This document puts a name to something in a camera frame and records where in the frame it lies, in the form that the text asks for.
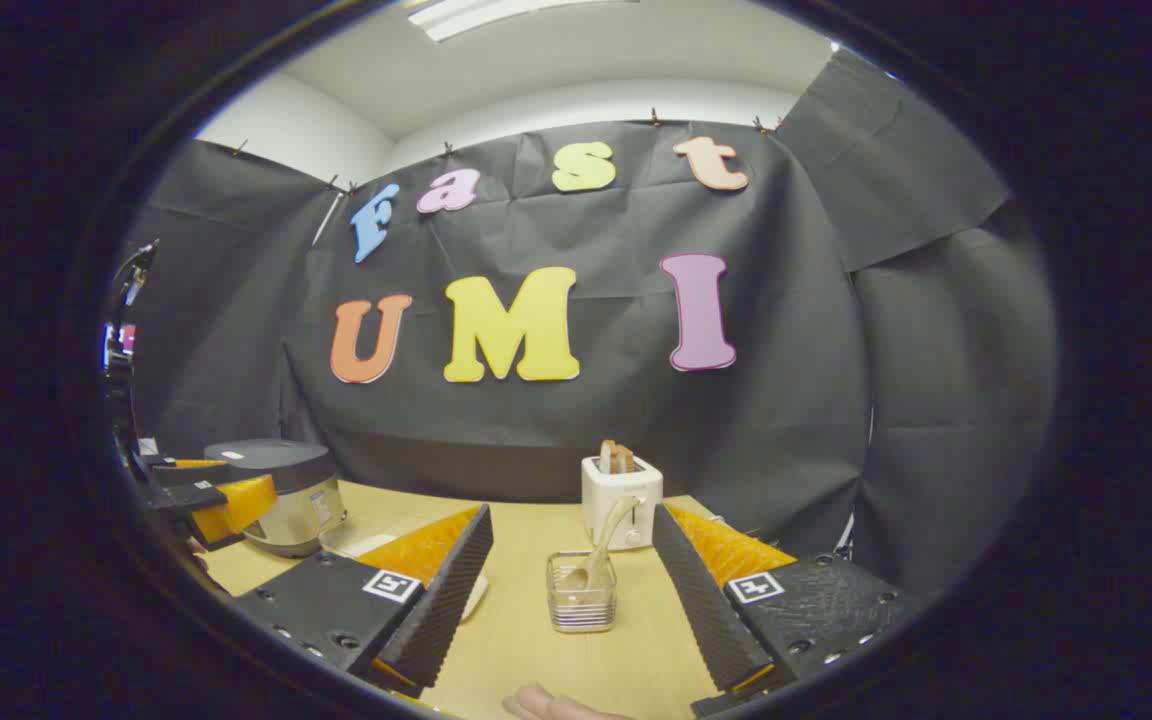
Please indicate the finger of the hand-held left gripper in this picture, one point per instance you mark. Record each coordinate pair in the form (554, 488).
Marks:
(236, 505)
(186, 474)

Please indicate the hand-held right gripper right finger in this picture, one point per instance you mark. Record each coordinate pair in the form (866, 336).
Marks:
(816, 610)

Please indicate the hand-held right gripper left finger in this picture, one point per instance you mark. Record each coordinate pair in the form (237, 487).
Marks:
(356, 610)

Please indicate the silver black rice cooker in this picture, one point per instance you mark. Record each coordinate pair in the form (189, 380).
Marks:
(301, 490)

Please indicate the clear plastic rice container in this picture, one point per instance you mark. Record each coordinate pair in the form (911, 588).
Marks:
(341, 545)

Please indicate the wooden spoon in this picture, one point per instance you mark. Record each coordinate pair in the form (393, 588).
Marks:
(601, 540)

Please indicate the white toaster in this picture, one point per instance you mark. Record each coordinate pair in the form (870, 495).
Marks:
(626, 490)

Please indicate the toast bread slice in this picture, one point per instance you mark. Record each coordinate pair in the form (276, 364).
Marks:
(625, 460)
(607, 457)

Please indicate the ceiling light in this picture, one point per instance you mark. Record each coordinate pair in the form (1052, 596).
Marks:
(496, 12)

